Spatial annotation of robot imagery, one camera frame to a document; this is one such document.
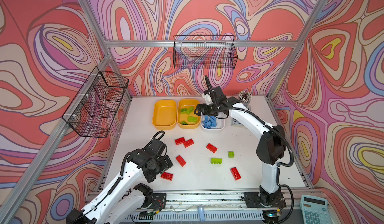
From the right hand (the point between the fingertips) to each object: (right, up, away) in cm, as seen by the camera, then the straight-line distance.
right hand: (202, 115), depth 88 cm
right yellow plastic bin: (-11, -2, +17) cm, 20 cm away
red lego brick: (-14, -17, +6) cm, 23 cm away
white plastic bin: (+14, -5, +13) cm, 20 cm away
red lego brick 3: (+6, -21, +3) cm, 22 cm away
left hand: (-18, -28, -12) cm, 35 cm away
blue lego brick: (+8, -5, +13) cm, 16 cm away
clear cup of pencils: (+27, +11, +5) cm, 30 cm away
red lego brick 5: (-20, -33, -8) cm, 40 cm away
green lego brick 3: (+8, -27, -3) cm, 28 cm away
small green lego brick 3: (+17, -24, 0) cm, 29 cm away
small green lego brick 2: (-12, -6, +13) cm, 18 cm away
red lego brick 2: (-9, -18, +5) cm, 21 cm away
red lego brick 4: (-13, -27, -2) cm, 30 cm away
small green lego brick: (-12, +3, +20) cm, 23 cm away
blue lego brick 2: (+4, -6, +10) cm, 13 cm away
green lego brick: (-9, +2, +19) cm, 21 cm away
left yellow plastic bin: (-27, 0, +20) cm, 34 cm away
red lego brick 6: (+18, -32, -8) cm, 37 cm away
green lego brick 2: (-6, -3, +15) cm, 17 cm away
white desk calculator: (+52, -45, -19) cm, 71 cm away
